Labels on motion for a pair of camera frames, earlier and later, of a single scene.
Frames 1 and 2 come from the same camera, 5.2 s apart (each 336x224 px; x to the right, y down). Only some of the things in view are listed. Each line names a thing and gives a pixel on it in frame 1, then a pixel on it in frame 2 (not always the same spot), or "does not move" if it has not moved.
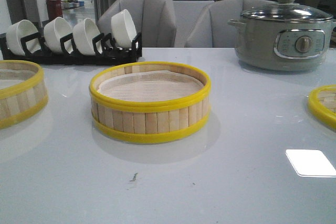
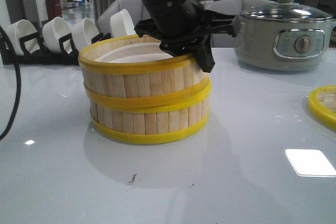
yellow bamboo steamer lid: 322,102 does not move
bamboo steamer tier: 23,91 → 132,72
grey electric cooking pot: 285,37 does not move
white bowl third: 84,32 does not move
